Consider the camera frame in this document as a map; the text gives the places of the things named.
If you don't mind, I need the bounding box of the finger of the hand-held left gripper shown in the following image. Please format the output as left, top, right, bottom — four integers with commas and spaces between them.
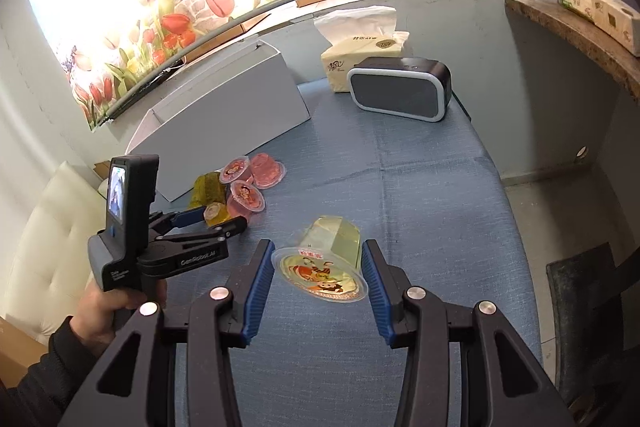
149, 206, 207, 238
159, 216, 249, 249

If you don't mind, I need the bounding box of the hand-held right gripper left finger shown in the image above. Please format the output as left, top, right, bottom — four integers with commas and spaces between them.
59, 238, 277, 427

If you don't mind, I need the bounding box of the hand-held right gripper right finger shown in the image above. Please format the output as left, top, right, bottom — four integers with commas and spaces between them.
361, 238, 576, 427

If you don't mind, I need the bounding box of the small yellow jelly cup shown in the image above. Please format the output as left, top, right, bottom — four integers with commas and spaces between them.
204, 202, 230, 228

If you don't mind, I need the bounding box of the white cardboard box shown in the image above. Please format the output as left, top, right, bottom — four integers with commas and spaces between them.
125, 38, 312, 202

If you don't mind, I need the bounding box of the person's left forearm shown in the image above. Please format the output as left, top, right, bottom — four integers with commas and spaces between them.
0, 317, 116, 427

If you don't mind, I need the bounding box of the person's left hand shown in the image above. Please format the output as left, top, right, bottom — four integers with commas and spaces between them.
70, 279, 168, 348

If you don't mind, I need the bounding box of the pink jelly cup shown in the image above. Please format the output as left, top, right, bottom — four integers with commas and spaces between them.
225, 181, 266, 220
220, 155, 251, 184
247, 152, 287, 188

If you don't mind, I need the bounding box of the cream leather sofa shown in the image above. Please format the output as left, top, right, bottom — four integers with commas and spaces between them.
0, 160, 108, 338

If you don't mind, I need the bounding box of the blue tablecloth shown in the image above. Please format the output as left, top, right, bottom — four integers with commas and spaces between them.
165, 79, 543, 427

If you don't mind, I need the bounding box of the brown cardboard box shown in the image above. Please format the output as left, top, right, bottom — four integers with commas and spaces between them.
0, 316, 50, 388

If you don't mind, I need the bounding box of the black speaker with pale rim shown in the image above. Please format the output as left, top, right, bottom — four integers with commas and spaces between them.
346, 56, 453, 124

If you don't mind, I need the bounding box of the tulip print window blind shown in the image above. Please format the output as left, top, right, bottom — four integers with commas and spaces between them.
22, 0, 521, 132

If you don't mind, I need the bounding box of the dark chair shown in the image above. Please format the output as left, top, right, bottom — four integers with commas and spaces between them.
546, 242, 640, 427

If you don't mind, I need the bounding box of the tissue pack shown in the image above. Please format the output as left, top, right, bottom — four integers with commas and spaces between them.
314, 5, 411, 95

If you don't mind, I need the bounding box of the speckled stone counter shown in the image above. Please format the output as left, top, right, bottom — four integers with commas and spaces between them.
505, 0, 640, 108

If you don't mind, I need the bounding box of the cream patterned carton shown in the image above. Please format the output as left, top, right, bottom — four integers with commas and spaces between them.
559, 0, 640, 55

